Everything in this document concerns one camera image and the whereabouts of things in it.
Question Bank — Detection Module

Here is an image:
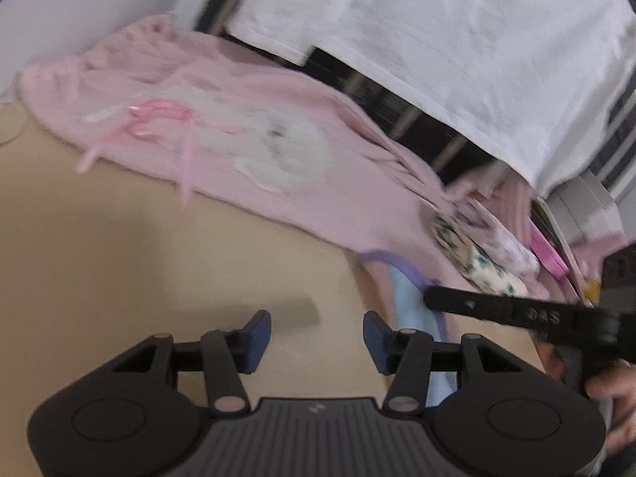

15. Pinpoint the white hanging cloth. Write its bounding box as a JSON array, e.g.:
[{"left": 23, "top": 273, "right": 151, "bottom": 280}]
[{"left": 226, "top": 0, "right": 636, "bottom": 197}]

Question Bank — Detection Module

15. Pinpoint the magenta box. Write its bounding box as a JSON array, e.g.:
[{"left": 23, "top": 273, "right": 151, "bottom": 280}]
[{"left": 529, "top": 221, "right": 572, "bottom": 284}]

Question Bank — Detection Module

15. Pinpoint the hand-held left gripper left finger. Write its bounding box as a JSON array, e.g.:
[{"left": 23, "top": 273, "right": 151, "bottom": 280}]
[{"left": 113, "top": 309, "right": 273, "bottom": 416}]

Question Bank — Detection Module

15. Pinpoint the floral folded cloth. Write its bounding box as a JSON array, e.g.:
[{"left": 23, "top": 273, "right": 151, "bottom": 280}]
[{"left": 428, "top": 209, "right": 528, "bottom": 298}]

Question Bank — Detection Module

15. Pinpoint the pink bag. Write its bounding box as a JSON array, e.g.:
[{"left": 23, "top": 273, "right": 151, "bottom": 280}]
[{"left": 571, "top": 233, "right": 636, "bottom": 304}]

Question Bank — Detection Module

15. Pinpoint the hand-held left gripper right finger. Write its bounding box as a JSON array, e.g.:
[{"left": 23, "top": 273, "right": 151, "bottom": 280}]
[{"left": 364, "top": 310, "right": 524, "bottom": 416}]

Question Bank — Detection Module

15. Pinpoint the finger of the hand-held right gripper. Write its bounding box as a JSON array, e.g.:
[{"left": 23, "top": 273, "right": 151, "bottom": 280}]
[{"left": 423, "top": 284, "right": 516, "bottom": 328}]

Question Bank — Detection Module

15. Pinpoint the pink patterned folded cloth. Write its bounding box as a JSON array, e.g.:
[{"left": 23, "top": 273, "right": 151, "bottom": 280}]
[{"left": 447, "top": 194, "right": 540, "bottom": 275}]

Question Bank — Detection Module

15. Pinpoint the pink fluffy sweater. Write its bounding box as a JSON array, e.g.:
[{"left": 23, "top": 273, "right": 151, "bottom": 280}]
[{"left": 17, "top": 14, "right": 552, "bottom": 299}]

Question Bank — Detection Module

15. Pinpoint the pink and blue garment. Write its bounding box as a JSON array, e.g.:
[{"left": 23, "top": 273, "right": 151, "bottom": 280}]
[{"left": 359, "top": 250, "right": 463, "bottom": 408}]

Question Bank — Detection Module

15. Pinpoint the person's right hand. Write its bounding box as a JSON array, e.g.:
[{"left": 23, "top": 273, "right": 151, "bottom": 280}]
[{"left": 586, "top": 363, "right": 636, "bottom": 458}]

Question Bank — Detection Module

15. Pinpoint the grey open box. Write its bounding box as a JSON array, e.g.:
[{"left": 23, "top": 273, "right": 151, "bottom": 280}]
[{"left": 534, "top": 171, "right": 624, "bottom": 279}]

